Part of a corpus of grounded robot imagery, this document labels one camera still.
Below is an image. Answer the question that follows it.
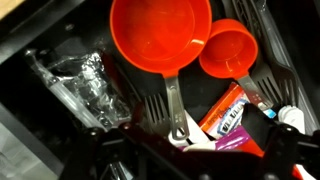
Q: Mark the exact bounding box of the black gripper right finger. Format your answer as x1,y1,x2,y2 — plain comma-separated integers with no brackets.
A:
240,103,320,180

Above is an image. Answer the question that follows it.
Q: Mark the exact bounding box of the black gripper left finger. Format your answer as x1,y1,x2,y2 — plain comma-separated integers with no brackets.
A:
61,102,168,180

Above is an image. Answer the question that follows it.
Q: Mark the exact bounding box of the large orange measuring cup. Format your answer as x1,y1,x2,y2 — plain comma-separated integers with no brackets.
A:
109,0,213,141

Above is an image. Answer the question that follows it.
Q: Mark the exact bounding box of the black plastic fork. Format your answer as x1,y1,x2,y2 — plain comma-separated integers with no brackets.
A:
253,0,301,108
229,0,284,106
143,93,173,138

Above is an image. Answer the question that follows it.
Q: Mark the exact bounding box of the red plastic cup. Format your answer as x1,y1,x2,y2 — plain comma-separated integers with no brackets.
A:
246,138,304,180

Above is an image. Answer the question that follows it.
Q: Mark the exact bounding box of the purple plastic utensil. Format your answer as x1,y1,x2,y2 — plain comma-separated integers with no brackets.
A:
181,124,251,153

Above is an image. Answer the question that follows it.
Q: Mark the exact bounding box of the orange white snack packet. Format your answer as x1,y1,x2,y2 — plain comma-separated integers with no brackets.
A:
198,82,278,141

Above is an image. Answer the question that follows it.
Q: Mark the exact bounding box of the white plastic cup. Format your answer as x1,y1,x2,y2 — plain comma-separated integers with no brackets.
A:
278,104,306,134

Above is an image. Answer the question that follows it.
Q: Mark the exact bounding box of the clear plastic bag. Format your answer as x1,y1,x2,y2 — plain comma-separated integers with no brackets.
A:
24,49,133,131

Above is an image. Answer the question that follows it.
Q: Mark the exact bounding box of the small red measuring cup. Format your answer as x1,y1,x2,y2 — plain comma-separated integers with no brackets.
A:
198,18,275,111

